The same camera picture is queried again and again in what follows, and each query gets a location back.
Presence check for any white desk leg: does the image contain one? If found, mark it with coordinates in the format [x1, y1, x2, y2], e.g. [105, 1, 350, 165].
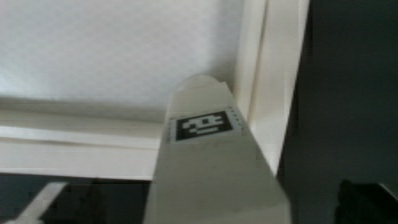
[144, 75, 293, 224]

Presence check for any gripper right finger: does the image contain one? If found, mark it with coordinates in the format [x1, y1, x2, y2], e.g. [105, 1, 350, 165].
[336, 180, 398, 224]

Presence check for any white desk top tray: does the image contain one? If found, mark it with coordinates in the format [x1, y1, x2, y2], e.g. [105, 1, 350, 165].
[0, 0, 311, 179]

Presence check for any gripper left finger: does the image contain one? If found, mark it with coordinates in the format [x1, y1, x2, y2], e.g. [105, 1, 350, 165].
[5, 182, 68, 224]

